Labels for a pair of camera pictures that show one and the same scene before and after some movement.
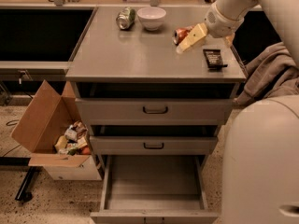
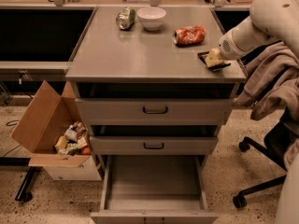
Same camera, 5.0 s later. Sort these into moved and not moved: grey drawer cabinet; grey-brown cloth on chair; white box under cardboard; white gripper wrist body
Moved: white gripper wrist body
Not moved: grey-brown cloth on chair; grey drawer cabinet; white box under cardboard
